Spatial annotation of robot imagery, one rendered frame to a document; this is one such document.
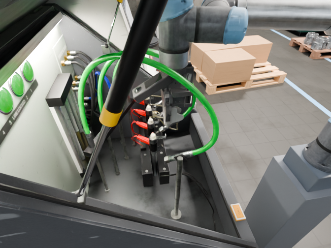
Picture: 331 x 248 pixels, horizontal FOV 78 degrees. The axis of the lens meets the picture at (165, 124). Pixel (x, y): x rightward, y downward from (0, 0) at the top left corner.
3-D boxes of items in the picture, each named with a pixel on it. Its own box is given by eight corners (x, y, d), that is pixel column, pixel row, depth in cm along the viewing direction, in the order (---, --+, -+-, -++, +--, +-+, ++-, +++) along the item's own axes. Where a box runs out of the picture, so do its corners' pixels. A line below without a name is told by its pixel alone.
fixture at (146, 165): (169, 193, 84) (169, 170, 74) (145, 196, 82) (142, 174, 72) (158, 136, 109) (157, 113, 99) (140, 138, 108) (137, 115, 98)
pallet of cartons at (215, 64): (252, 60, 381) (260, 34, 350) (284, 84, 315) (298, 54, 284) (186, 68, 357) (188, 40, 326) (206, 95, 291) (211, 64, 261)
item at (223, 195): (243, 260, 69) (256, 242, 59) (230, 262, 69) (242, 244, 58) (195, 135, 115) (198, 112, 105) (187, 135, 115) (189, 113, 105)
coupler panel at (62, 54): (88, 124, 83) (63, 47, 62) (80, 125, 82) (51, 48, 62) (92, 105, 92) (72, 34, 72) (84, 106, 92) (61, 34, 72)
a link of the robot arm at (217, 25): (242, -1, 48) (195, -1, 49) (253, 11, 40) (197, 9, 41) (235, 34, 54) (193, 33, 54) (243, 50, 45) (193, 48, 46)
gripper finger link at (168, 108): (171, 124, 60) (171, 99, 54) (166, 124, 60) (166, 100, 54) (168, 114, 64) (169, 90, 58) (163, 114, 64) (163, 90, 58)
